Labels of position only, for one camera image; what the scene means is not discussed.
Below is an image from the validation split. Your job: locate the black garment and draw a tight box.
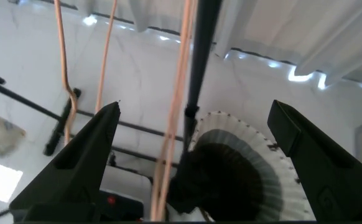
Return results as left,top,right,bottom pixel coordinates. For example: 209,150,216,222
167,145,232,216

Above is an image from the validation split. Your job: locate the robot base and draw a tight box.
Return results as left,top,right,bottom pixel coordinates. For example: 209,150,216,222
96,164,154,223

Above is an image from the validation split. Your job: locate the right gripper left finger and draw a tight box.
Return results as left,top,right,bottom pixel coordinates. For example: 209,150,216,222
9,100,121,223

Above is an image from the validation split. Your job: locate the cream printed garment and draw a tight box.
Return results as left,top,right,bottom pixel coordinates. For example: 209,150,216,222
0,108,27,158

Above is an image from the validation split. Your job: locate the white laundry basket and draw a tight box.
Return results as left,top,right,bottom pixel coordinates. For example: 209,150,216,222
167,110,317,223

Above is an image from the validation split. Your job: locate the black clothes rack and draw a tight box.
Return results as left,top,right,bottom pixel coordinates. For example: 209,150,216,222
0,0,225,170

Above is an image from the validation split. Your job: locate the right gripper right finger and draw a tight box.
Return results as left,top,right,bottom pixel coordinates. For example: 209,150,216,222
267,99,362,223

